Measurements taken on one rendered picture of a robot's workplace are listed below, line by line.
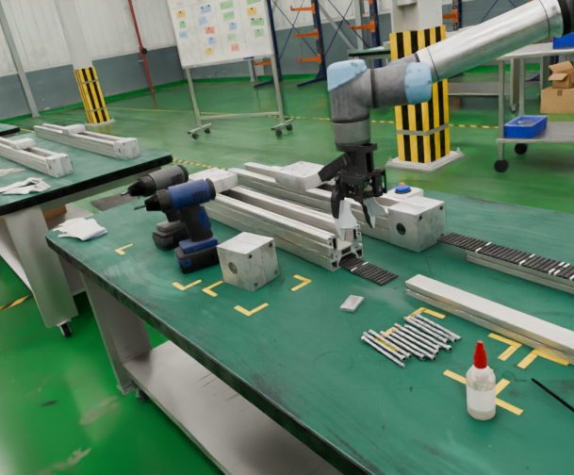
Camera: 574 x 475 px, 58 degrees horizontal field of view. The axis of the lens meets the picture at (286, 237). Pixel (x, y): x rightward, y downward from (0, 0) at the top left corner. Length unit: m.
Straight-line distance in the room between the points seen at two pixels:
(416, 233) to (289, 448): 0.72
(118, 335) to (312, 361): 1.26
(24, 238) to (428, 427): 2.25
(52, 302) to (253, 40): 4.75
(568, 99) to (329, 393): 5.56
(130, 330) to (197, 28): 5.67
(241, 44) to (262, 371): 6.21
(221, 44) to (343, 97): 6.13
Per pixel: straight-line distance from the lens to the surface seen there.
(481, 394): 0.77
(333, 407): 0.82
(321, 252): 1.20
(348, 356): 0.92
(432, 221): 1.26
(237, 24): 6.94
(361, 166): 1.05
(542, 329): 0.93
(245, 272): 1.16
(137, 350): 2.14
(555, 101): 6.25
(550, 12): 1.18
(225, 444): 1.64
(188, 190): 1.28
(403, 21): 4.67
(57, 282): 2.82
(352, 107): 1.02
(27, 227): 2.72
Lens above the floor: 1.32
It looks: 22 degrees down
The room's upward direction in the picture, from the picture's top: 10 degrees counter-clockwise
